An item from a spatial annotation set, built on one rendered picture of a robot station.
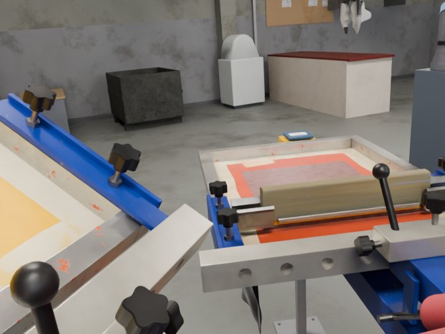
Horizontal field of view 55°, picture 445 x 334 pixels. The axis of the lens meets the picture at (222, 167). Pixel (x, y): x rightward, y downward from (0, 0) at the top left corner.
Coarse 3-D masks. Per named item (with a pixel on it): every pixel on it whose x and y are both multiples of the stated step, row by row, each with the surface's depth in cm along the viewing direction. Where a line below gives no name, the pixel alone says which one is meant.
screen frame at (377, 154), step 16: (272, 144) 152; (288, 144) 151; (304, 144) 152; (320, 144) 153; (336, 144) 154; (352, 144) 153; (368, 144) 144; (208, 160) 139; (384, 160) 130; (400, 160) 126; (208, 176) 124; (208, 192) 115
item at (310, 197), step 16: (352, 176) 96; (368, 176) 95; (400, 176) 95; (416, 176) 95; (272, 192) 92; (288, 192) 92; (304, 192) 93; (320, 192) 93; (336, 192) 94; (352, 192) 94; (368, 192) 95; (400, 192) 96; (416, 192) 96; (288, 208) 93; (304, 208) 94; (320, 208) 94; (336, 208) 95
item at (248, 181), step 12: (228, 168) 141; (240, 168) 140; (252, 168) 139; (264, 168) 139; (276, 168) 138; (288, 168) 137; (240, 180) 129; (252, 180) 129; (264, 180) 128; (276, 180) 127; (288, 180) 126; (300, 180) 126; (240, 192) 120; (252, 192) 119; (288, 228) 97; (300, 228) 97; (312, 228) 96; (324, 228) 96; (336, 228) 95; (348, 228) 95; (264, 240) 92; (276, 240) 92
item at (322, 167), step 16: (288, 160) 145; (304, 160) 144; (320, 160) 142; (336, 160) 141; (352, 160) 140; (304, 176) 129; (320, 176) 128; (336, 176) 127; (352, 224) 97; (368, 224) 96; (384, 224) 96
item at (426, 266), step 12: (396, 264) 69; (408, 264) 65; (420, 264) 64; (432, 264) 63; (444, 264) 63; (420, 276) 62; (432, 276) 60; (444, 276) 60; (420, 288) 62; (432, 288) 59; (444, 288) 58; (420, 300) 63
